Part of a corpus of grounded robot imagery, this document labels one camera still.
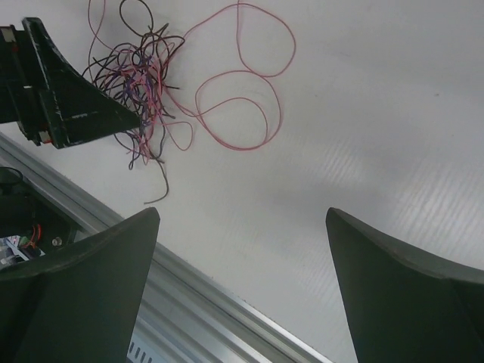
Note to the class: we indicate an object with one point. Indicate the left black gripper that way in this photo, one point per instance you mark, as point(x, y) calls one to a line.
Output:
point(47, 98)

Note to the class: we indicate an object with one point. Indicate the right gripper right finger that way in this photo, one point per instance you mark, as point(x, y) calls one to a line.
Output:
point(402, 303)

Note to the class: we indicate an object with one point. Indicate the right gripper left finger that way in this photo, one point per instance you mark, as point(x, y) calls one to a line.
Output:
point(79, 303)

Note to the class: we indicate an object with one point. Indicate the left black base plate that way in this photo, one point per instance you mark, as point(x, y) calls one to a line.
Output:
point(31, 225)

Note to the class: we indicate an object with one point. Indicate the white slotted cable duct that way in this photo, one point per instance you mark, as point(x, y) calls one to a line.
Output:
point(139, 352)

